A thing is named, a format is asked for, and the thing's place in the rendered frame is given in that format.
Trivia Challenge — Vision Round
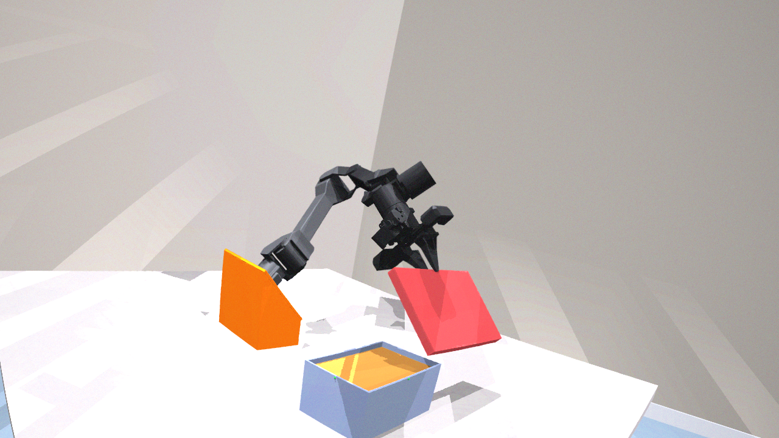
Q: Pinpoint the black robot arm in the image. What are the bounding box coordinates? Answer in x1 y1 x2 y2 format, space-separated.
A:
258 161 436 286

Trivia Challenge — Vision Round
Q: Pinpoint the red rectangular lid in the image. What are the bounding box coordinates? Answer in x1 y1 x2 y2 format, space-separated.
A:
388 267 501 356

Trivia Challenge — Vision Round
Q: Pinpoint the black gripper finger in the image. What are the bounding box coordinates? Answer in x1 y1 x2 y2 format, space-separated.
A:
414 232 439 272
393 250 428 269

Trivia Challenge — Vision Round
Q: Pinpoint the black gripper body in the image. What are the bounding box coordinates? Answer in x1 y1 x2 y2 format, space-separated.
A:
372 202 454 271

